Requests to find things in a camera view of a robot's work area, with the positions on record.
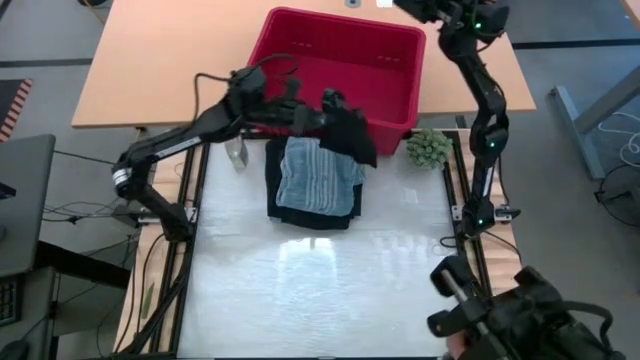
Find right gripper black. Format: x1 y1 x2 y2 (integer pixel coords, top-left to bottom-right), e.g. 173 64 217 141
393 0 511 45

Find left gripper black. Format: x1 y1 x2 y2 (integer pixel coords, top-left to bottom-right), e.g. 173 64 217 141
227 64 347 137

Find black garment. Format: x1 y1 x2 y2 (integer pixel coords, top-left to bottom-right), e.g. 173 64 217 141
318 88 379 169

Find blue striped shirt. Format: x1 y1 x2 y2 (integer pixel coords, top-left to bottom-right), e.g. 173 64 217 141
275 136 367 218

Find dark blue jeans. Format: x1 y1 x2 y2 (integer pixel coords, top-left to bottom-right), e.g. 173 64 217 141
264 137 365 232

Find red plastic bin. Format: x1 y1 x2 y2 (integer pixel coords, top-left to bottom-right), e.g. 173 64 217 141
247 6 428 157

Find clear spray bottle red trigger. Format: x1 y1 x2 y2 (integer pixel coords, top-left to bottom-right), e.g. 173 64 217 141
224 135 250 172

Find large light wooden table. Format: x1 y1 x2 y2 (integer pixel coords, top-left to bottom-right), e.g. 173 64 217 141
70 0 537 130

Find grey metal table leg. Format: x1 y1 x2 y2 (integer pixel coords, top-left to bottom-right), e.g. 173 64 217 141
549 64 640 181

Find green plastic strip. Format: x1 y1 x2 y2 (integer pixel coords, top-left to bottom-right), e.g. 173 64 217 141
140 282 156 321

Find person's hand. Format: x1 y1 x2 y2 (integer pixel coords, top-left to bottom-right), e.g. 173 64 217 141
444 332 471 360

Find black round stand base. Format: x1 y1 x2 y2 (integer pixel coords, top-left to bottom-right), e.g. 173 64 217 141
593 163 640 236

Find black desk crossbar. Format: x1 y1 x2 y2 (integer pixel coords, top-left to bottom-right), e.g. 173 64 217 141
34 239 132 290

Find black orange striped mat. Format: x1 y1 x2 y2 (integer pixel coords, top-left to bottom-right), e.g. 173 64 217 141
0 78 34 143

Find grey desk top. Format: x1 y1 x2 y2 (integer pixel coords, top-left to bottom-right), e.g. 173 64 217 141
0 133 57 279

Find black computer mouse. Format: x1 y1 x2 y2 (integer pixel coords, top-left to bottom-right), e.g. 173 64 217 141
0 339 30 360

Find black aluminium frame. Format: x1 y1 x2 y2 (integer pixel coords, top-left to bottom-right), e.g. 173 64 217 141
112 128 544 360

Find white cable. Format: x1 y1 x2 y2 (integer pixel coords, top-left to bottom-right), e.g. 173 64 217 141
596 110 640 170

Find black cable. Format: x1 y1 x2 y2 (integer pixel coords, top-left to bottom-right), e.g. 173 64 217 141
42 199 151 225

